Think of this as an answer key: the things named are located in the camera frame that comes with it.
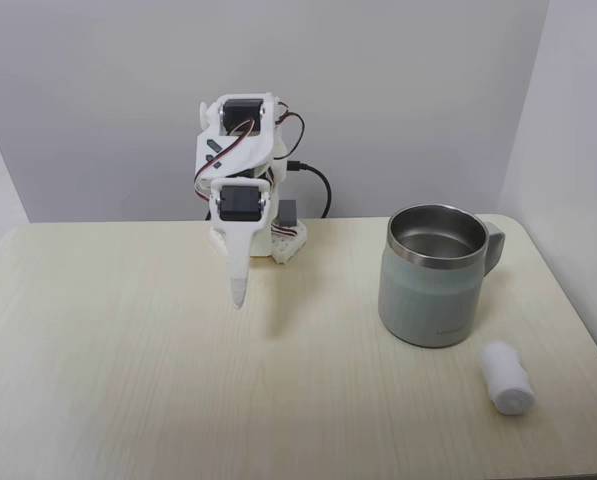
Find white gauze dressing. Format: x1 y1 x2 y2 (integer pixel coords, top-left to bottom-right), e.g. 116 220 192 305
478 340 536 417

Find grey table clamp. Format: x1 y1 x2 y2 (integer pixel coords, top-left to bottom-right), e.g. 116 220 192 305
279 199 300 227

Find grey steel mug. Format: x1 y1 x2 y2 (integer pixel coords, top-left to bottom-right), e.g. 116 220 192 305
377 203 507 349

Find red black servo wire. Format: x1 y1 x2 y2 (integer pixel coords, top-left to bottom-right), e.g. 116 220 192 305
194 121 255 202
276 103 305 162

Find black power cable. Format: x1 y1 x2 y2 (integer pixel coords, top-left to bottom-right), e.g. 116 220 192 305
287 160 333 220

